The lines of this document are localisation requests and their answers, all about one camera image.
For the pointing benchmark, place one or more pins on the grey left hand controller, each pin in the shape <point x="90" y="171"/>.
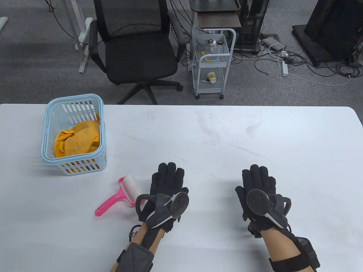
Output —
<point x="164" y="212"/>

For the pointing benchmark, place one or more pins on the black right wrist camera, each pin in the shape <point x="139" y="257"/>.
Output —
<point x="307" y="249"/>

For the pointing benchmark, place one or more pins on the white desk foot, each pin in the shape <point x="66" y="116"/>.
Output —
<point x="2" y="24"/>

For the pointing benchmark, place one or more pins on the black plug adapter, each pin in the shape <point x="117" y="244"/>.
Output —
<point x="288" y="60"/>

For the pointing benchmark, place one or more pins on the brown shelf board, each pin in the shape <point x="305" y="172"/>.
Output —
<point x="218" y="20"/>

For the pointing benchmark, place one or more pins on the grey right hand controller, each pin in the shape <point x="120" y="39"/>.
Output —
<point x="256" y="201"/>

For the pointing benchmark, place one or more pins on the yellow paper cup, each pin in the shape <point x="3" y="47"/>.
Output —
<point x="211" y="77"/>

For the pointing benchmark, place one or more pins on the pink lint roller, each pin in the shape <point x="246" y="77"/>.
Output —
<point x="130" y="184"/>

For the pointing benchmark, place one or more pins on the large black display stand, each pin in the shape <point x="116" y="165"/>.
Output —
<point x="331" y="28"/>

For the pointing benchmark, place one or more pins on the black computer tower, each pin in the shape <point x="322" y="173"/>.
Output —
<point x="252" y="25"/>

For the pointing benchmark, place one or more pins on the white desk leg frame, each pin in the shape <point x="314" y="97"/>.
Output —
<point x="85" y="42"/>

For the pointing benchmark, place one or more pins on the white power strip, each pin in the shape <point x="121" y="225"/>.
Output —
<point x="285" y="69"/>

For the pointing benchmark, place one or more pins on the grey hand controller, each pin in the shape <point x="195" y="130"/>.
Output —
<point x="164" y="212"/>
<point x="256" y="201"/>

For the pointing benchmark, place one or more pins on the person's right forearm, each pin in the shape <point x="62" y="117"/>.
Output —
<point x="280" y="243"/>

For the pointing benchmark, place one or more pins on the black tray shelf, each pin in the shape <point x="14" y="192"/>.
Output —
<point x="212" y="5"/>

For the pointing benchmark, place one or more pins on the person's left hand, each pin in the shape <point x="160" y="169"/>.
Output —
<point x="167" y="178"/>

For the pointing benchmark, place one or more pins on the light blue plastic basket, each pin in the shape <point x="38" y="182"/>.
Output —
<point x="46" y="154"/>

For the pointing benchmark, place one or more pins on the black mesh office chair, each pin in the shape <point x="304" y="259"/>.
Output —
<point x="141" y="56"/>

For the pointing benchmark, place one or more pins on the person's right hand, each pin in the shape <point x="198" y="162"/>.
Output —
<point x="259" y="178"/>

